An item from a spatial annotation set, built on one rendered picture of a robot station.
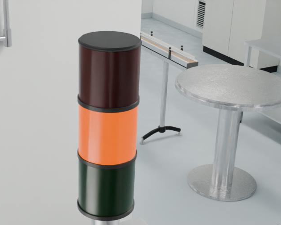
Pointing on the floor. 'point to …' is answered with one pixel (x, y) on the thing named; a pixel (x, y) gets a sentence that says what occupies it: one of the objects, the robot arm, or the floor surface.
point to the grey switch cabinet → (242, 30)
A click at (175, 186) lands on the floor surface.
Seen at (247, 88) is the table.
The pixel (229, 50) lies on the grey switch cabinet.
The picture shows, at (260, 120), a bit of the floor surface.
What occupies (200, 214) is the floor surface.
